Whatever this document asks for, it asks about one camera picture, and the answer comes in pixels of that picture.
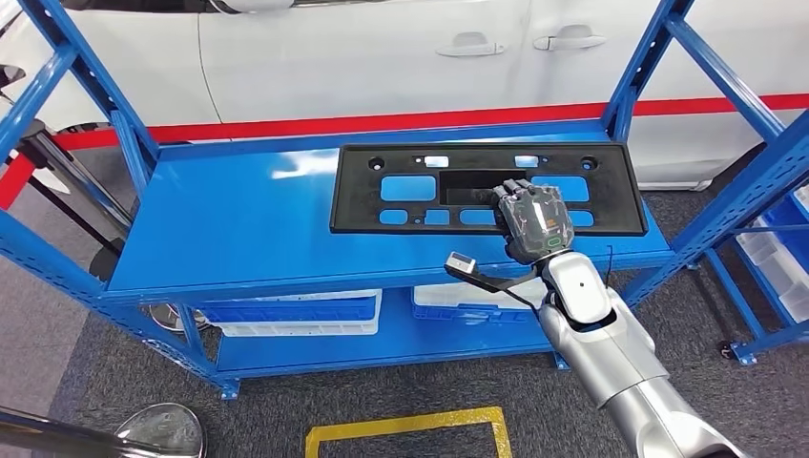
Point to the large blue metal shelf rack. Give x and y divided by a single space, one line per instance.
240 215

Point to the red barrier belt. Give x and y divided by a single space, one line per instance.
379 120
12 183

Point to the white car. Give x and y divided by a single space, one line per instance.
347 63

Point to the yellow floor tape square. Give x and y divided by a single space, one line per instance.
404 422

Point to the white plastic parts bins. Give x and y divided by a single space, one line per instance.
768 265

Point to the blue wheeled storage rack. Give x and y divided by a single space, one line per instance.
774 338

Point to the blue plastic parts bin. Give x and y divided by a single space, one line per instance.
793 243

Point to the pale wrist camera on bracket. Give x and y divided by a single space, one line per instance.
460 261

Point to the chrome stanchion post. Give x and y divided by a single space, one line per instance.
63 170
164 430

